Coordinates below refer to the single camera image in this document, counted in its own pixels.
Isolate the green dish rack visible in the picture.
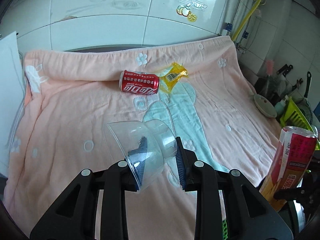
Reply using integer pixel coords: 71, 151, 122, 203
279, 96, 320, 151

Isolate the yellow plastic wrapper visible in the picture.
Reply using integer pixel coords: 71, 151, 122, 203
159, 62, 188, 93

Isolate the black frying pan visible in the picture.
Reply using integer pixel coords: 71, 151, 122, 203
297, 71, 313, 124

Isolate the white round scale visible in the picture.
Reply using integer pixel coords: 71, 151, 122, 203
253, 94, 277, 118

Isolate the pink towel with rabbit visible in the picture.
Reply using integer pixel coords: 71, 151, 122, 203
3, 36, 281, 235

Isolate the white washing machine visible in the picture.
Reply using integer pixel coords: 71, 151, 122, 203
0, 31, 25, 178

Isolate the clear plastic cup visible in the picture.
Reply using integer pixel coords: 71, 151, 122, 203
103, 119, 177, 191

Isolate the yellow gas pipe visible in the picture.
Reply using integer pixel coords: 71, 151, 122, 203
231, 0, 262, 42

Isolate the red cola can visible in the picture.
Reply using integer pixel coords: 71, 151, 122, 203
119, 70, 160, 95

